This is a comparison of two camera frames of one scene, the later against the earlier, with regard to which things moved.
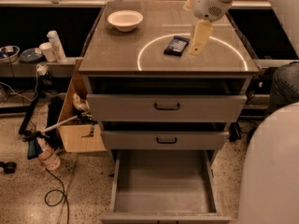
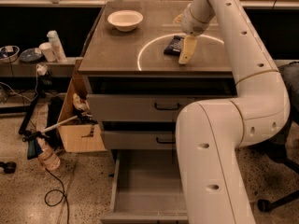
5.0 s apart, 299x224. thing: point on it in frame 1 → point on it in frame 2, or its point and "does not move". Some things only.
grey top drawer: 124,107 does not move
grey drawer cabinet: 162,110 does not move
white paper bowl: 125,21 does not move
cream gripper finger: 190,4 → 178,19
